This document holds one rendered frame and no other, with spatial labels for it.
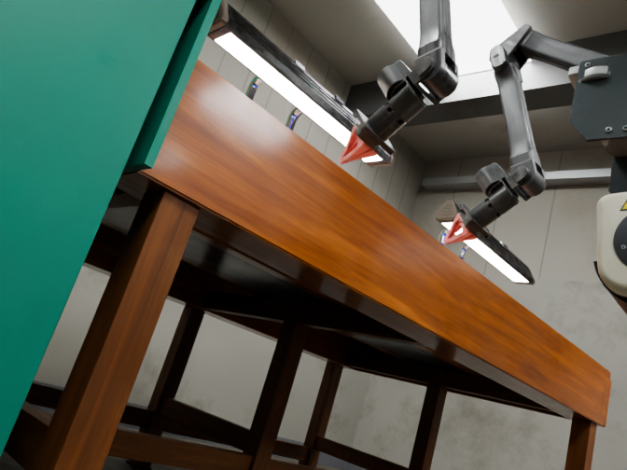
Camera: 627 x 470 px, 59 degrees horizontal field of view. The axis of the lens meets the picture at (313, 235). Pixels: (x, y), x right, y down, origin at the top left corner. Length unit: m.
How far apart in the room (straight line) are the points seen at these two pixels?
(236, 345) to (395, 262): 2.43
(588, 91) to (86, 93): 0.78
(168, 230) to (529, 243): 3.65
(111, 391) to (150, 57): 0.41
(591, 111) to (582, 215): 3.21
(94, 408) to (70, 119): 0.34
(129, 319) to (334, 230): 0.38
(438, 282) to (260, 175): 0.52
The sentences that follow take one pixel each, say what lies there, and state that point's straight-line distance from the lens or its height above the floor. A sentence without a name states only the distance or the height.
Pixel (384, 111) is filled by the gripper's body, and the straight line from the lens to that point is 1.13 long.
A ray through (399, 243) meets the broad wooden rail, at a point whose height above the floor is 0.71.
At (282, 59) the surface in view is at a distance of 1.34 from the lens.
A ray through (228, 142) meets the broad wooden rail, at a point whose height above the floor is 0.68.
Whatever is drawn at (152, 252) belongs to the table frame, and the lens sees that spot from 0.76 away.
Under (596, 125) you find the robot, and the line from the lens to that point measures 1.02.
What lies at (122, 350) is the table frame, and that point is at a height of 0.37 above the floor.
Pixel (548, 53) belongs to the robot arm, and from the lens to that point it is 1.60.
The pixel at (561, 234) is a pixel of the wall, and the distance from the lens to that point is 4.21.
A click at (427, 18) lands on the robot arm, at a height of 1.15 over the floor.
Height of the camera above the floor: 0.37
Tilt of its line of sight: 16 degrees up
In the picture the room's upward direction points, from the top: 17 degrees clockwise
